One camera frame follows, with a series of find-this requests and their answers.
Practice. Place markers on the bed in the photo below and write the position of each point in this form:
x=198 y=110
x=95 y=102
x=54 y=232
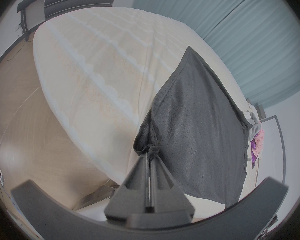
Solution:
x=102 y=71

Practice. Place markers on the grey garment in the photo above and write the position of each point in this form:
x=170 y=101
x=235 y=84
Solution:
x=256 y=127

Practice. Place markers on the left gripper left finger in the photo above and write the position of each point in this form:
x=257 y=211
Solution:
x=130 y=194

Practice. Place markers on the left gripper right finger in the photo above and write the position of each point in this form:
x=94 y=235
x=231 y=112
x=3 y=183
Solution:
x=167 y=196

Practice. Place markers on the purple garment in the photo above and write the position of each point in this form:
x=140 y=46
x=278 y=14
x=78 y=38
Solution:
x=253 y=154

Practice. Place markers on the grey bedside table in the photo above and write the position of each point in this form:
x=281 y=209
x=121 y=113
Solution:
x=259 y=110

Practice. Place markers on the black dressing table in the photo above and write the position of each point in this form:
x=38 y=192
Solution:
x=23 y=6

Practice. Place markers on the black T-shirt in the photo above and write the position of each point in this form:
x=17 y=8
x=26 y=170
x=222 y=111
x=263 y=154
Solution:
x=195 y=134

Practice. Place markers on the blue-green curtain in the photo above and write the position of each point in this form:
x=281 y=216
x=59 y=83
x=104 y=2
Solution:
x=240 y=34

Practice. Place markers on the pink garment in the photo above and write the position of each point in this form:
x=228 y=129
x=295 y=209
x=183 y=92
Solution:
x=260 y=141

